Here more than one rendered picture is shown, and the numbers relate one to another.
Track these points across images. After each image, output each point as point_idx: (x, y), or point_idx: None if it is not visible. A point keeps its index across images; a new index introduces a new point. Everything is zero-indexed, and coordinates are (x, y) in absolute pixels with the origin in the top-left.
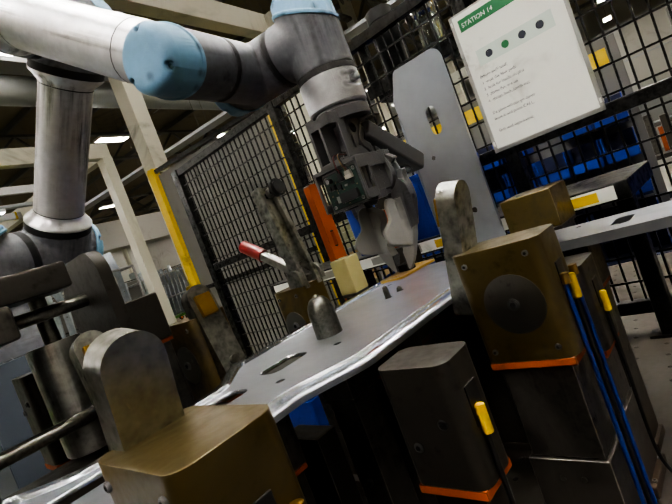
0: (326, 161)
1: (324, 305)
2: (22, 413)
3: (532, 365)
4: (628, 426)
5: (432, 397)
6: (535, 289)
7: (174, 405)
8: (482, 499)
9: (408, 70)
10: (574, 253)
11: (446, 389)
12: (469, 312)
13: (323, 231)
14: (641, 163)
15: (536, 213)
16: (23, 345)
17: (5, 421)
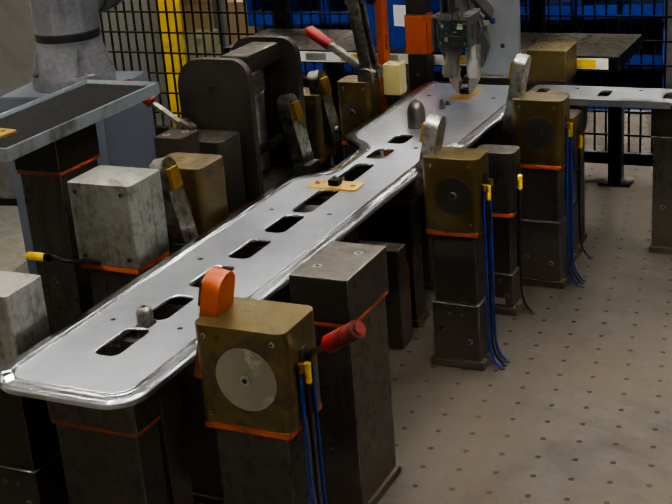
0: (443, 10)
1: (422, 108)
2: (117, 136)
3: (537, 167)
4: (572, 210)
5: (501, 168)
6: (552, 128)
7: (441, 144)
8: (509, 217)
9: None
10: (570, 107)
11: (510, 165)
12: (510, 132)
13: (380, 34)
14: (635, 37)
15: (551, 66)
16: (108, 76)
17: (111, 140)
